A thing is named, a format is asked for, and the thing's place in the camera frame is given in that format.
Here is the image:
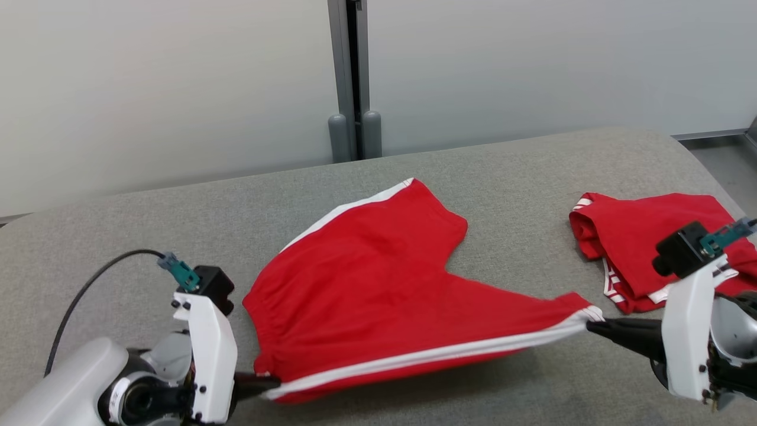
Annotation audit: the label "teal left camera connector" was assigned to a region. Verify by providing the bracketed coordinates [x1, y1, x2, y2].
[156, 251, 201, 292]

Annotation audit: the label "black left camera cable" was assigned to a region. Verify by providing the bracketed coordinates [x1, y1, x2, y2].
[44, 248, 167, 377]

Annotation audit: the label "red jersey with white sleeves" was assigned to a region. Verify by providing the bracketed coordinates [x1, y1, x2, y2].
[568, 192, 757, 315]

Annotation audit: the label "teal camera connector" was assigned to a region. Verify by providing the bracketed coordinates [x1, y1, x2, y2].
[156, 251, 201, 292]
[699, 217, 757, 257]

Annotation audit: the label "grey partition post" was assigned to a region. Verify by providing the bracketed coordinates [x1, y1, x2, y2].
[326, 0, 384, 164]

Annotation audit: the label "teal right camera connector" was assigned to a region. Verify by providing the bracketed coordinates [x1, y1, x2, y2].
[699, 217, 757, 257]

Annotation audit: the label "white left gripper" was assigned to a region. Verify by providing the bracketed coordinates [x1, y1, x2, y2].
[171, 289, 282, 425]

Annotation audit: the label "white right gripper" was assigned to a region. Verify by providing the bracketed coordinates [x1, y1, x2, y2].
[585, 254, 740, 403]

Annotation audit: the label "red shorts with white stripe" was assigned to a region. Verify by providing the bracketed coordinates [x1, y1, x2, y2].
[242, 177, 606, 405]

